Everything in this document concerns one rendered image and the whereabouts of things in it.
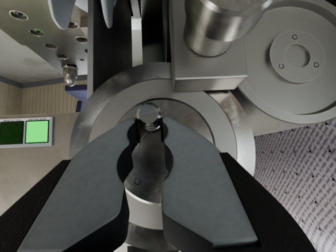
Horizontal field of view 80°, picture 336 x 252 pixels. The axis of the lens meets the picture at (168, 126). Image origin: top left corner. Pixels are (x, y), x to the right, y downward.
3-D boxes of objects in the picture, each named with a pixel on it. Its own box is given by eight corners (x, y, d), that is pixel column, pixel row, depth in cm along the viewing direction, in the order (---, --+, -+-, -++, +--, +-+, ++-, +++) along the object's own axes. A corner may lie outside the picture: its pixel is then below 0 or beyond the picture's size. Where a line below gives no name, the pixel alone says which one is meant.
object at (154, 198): (129, 224, 13) (93, 119, 14) (134, 215, 15) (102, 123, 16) (234, 181, 14) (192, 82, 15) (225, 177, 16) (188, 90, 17)
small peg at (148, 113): (156, 98, 12) (164, 121, 11) (158, 109, 14) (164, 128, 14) (133, 105, 11) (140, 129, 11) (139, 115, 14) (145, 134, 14)
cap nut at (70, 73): (74, 65, 49) (74, 83, 48) (80, 71, 52) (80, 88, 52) (59, 65, 49) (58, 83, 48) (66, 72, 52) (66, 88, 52)
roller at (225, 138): (227, 72, 16) (248, 221, 15) (188, 122, 42) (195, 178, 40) (83, 84, 16) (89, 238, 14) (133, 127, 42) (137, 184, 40)
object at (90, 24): (93, -80, 20) (92, 104, 17) (132, 46, 43) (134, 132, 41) (88, -80, 20) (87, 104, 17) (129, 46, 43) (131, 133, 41)
